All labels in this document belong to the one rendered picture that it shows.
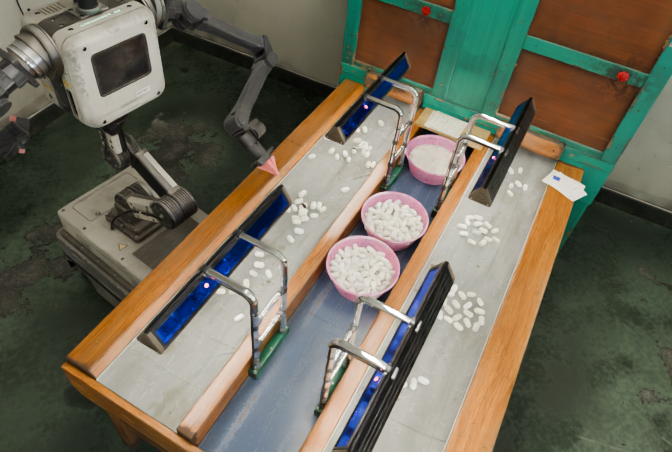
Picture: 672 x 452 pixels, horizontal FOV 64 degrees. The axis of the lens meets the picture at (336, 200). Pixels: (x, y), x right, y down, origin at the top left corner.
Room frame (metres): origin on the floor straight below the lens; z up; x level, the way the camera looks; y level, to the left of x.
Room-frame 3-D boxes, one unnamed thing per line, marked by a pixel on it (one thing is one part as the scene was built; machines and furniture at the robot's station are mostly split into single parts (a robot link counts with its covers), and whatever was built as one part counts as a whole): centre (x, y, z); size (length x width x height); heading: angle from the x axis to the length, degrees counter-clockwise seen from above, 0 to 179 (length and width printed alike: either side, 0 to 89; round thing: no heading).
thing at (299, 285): (1.37, -0.02, 0.71); 1.81 x 0.05 x 0.11; 157
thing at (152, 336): (0.92, 0.30, 1.08); 0.62 x 0.08 x 0.07; 157
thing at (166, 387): (1.44, 0.14, 0.73); 1.81 x 0.30 x 0.02; 157
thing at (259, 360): (0.89, 0.23, 0.90); 0.20 x 0.19 x 0.45; 157
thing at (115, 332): (1.52, 0.33, 0.67); 1.81 x 0.12 x 0.19; 157
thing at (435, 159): (1.86, -0.41, 0.71); 0.22 x 0.22 x 0.06
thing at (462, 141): (1.62, -0.53, 0.90); 0.20 x 0.19 x 0.45; 157
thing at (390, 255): (1.20, -0.13, 0.72); 0.27 x 0.27 x 0.10
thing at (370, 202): (1.45, -0.24, 0.72); 0.27 x 0.27 x 0.10
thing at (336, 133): (1.81, -0.09, 1.08); 0.62 x 0.08 x 0.07; 157
